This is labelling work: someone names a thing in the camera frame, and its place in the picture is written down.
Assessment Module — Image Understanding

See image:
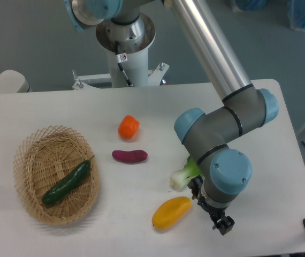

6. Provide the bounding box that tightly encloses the woven wicker basket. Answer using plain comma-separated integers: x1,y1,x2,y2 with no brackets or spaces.
13,125,100,225

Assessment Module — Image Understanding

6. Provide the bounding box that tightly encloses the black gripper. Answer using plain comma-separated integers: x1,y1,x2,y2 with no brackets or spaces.
188,177,235,236

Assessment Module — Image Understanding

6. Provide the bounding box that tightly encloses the purple sweet potato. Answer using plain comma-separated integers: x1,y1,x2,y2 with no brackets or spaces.
112,149,148,163

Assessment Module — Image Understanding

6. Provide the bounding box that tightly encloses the orange bell pepper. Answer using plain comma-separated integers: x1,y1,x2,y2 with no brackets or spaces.
118,115,140,139

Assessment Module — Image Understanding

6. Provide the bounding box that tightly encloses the yellow bell pepper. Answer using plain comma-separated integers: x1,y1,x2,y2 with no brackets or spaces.
151,196,192,230

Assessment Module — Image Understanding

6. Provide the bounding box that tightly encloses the white chair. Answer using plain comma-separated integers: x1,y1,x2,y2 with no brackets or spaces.
0,70,32,94

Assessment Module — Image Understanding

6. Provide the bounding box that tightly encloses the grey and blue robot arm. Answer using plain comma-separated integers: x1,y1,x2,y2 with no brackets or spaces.
64,1,279,235

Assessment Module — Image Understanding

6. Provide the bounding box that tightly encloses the green bok choy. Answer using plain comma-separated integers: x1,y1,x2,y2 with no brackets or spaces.
170,156,202,191

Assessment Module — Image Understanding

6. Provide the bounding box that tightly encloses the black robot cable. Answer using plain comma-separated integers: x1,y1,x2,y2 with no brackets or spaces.
115,40,134,87

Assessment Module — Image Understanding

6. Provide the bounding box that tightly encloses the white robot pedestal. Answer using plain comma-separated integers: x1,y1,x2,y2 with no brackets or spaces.
72,13,170,90

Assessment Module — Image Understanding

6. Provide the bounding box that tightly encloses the dark green cucumber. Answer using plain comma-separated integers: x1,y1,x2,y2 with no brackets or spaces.
42,156,94,205

